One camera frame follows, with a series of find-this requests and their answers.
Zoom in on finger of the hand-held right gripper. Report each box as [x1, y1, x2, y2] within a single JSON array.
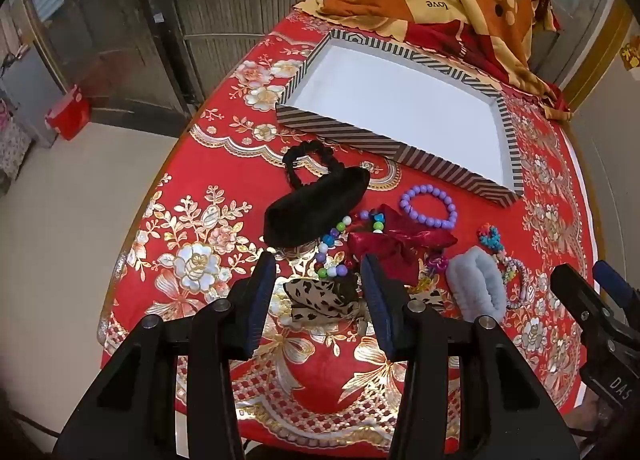
[[550, 263, 629, 367], [593, 260, 640, 321]]

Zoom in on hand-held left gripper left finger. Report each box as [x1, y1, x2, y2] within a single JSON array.
[[52, 251, 278, 460]]

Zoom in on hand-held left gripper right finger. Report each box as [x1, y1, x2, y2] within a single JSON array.
[[360, 254, 583, 460]]

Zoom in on leopard print bow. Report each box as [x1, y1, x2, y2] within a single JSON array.
[[282, 272, 371, 335]]

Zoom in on red satin bow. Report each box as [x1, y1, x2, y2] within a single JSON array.
[[347, 204, 458, 285]]

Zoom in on braided pastel bracelet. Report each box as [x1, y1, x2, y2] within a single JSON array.
[[497, 252, 537, 311]]

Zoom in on black fabric pouch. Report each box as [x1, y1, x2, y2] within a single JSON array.
[[262, 166, 371, 247]]

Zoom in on striped shallow box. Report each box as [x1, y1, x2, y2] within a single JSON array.
[[276, 30, 525, 211]]

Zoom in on small leopard print hair clip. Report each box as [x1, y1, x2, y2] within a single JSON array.
[[410, 290, 446, 311]]

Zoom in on pink flower hair clip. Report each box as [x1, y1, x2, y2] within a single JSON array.
[[425, 252, 449, 277]]

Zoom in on grey fluffy scrunchie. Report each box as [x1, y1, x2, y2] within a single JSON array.
[[446, 247, 507, 321]]

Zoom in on red floral tablecloth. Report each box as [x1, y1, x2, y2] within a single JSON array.
[[97, 7, 601, 456]]

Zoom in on black scrunchie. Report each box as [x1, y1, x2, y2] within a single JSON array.
[[282, 141, 346, 189]]

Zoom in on red bag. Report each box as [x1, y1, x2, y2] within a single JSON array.
[[45, 84, 92, 141]]

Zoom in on multicolour bead bracelet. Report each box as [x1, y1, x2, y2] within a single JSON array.
[[314, 210, 388, 281]]

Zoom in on purple bead bracelet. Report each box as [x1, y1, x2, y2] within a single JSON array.
[[399, 183, 458, 229]]

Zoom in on colourful flower hair tie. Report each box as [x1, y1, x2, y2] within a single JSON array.
[[477, 224, 504, 253]]

